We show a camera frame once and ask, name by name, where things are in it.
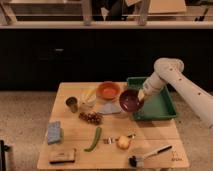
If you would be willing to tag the blue sponge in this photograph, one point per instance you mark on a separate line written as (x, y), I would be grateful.
(54, 132)

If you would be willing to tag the dark red bowl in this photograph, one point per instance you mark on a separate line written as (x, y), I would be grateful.
(129, 101)

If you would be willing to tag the corn cob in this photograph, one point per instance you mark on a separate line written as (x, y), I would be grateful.
(89, 94)

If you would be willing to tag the green chili pepper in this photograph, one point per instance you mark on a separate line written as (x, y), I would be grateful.
(96, 138)

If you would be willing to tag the metal cup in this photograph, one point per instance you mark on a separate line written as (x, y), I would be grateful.
(72, 103)

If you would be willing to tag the clear glass bowl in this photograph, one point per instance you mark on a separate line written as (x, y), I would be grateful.
(87, 102)

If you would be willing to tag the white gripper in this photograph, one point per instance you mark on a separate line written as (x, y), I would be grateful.
(151, 86)

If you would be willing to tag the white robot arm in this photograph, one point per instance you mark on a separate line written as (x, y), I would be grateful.
(169, 71)

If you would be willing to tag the black and white brush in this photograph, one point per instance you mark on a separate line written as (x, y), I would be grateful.
(135, 161)

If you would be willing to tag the bunch of red grapes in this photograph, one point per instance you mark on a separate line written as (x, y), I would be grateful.
(93, 118)

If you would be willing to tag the orange bowl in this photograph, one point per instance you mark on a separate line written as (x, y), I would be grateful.
(108, 90)

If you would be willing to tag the green plastic tray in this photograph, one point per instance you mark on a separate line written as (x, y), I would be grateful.
(155, 108)

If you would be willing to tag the yellow onion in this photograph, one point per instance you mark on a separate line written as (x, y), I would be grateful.
(123, 142)

